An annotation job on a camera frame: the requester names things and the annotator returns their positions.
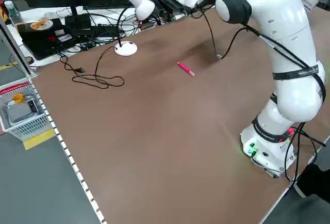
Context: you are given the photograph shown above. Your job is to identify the yellow cup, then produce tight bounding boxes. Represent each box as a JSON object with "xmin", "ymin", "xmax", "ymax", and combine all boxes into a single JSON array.
[{"xmin": 12, "ymin": 93, "xmax": 26, "ymax": 105}]

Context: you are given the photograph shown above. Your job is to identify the disc with orange print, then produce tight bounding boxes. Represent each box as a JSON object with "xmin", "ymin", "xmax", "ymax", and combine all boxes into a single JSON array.
[{"xmin": 27, "ymin": 19, "xmax": 54, "ymax": 31}]

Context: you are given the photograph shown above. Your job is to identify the small black remote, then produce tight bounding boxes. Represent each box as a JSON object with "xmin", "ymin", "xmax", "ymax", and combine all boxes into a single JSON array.
[{"xmin": 27, "ymin": 99, "xmax": 39, "ymax": 113}]

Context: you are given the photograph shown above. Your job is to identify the black lamp cable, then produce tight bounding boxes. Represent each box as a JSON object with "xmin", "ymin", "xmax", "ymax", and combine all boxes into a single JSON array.
[{"xmin": 59, "ymin": 45, "xmax": 125, "ymax": 90}]

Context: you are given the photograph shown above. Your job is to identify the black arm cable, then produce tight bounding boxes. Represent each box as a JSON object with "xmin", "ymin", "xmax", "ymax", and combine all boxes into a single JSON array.
[{"xmin": 184, "ymin": 0, "xmax": 326, "ymax": 106}]

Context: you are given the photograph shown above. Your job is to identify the white toothed edge strip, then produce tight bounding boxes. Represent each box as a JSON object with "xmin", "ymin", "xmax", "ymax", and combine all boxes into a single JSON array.
[{"xmin": 27, "ymin": 77, "xmax": 108, "ymax": 224}]

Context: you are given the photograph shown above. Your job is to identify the aluminium frame leg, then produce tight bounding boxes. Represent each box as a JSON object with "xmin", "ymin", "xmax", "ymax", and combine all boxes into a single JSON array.
[{"xmin": 0, "ymin": 17, "xmax": 40, "ymax": 77}]

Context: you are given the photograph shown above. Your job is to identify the pink marker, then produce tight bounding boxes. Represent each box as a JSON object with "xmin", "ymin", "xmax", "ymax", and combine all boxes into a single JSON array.
[{"xmin": 177, "ymin": 61, "xmax": 196, "ymax": 77}]

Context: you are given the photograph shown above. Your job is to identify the clear bottle white cap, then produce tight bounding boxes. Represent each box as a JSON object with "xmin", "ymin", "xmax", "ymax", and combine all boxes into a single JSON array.
[{"xmin": 4, "ymin": 1, "xmax": 23, "ymax": 26}]

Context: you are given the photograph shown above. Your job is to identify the white plastic basket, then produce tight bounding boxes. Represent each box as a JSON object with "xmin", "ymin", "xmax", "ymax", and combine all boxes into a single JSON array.
[{"xmin": 0, "ymin": 77, "xmax": 50, "ymax": 142}]

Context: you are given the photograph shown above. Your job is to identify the person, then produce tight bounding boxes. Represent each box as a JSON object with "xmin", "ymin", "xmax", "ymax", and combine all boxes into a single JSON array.
[{"xmin": 293, "ymin": 163, "xmax": 330, "ymax": 224}]

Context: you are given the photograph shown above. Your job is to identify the black base cable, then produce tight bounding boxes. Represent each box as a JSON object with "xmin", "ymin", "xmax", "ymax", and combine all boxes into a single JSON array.
[{"xmin": 283, "ymin": 122, "xmax": 327, "ymax": 186}]

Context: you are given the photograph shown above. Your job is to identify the grey scale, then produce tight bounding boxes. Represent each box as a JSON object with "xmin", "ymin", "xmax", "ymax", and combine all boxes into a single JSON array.
[{"xmin": 4, "ymin": 97, "xmax": 44, "ymax": 126}]

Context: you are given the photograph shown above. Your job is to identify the black equipment case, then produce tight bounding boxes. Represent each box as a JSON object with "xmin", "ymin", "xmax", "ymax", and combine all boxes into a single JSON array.
[{"xmin": 19, "ymin": 18, "xmax": 77, "ymax": 60}]

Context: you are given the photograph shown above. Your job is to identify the black power supply box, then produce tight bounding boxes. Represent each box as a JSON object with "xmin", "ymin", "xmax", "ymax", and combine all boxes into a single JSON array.
[{"xmin": 156, "ymin": 0, "xmax": 187, "ymax": 13}]

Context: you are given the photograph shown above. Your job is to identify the white desk lamp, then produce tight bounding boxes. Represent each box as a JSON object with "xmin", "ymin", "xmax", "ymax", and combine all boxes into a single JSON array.
[{"xmin": 114, "ymin": 0, "xmax": 156, "ymax": 57}]

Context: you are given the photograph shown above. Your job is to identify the black keyboard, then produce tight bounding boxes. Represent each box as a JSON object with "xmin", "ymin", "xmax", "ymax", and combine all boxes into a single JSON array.
[{"xmin": 82, "ymin": 0, "xmax": 137, "ymax": 10}]

